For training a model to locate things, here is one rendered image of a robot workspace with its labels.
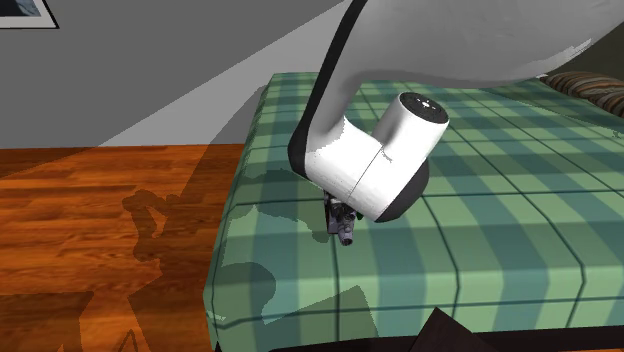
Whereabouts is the grey violet toy figure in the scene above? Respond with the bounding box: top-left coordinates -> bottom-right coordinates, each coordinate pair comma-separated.
323,191 -> 361,247

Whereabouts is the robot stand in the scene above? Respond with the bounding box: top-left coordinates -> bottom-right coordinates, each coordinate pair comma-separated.
408,306 -> 501,352

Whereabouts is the brown striped pillow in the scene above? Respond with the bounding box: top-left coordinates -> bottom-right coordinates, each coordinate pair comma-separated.
538,71 -> 624,119

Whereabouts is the green plaid bed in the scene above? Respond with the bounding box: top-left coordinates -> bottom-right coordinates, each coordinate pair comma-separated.
202,71 -> 624,352

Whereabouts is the black framed wall picture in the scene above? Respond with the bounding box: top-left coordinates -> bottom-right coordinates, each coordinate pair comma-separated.
0,0 -> 60,30

